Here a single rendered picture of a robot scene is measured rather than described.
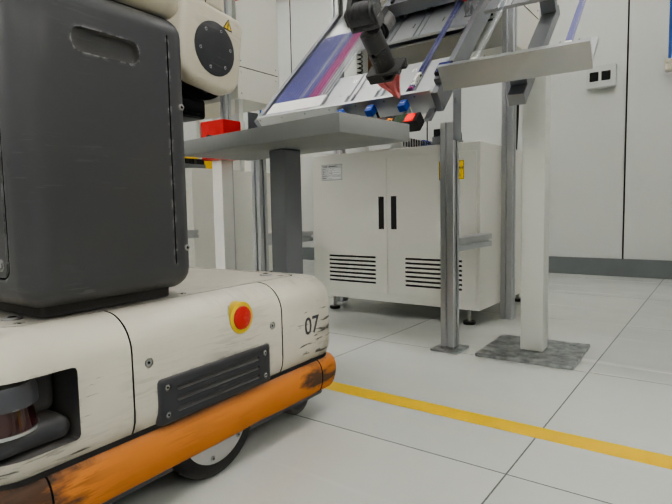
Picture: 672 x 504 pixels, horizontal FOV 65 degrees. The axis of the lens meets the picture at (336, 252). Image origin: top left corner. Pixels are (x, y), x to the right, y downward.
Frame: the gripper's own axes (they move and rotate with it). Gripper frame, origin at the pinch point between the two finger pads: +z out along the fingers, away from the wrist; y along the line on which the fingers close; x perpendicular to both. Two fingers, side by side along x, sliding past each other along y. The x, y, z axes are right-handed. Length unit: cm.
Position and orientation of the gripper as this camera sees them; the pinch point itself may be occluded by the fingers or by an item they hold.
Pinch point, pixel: (397, 94)
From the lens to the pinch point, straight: 154.9
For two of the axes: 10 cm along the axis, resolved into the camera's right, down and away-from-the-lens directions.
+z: 4.4, 6.3, 6.4
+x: -4.0, 7.7, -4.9
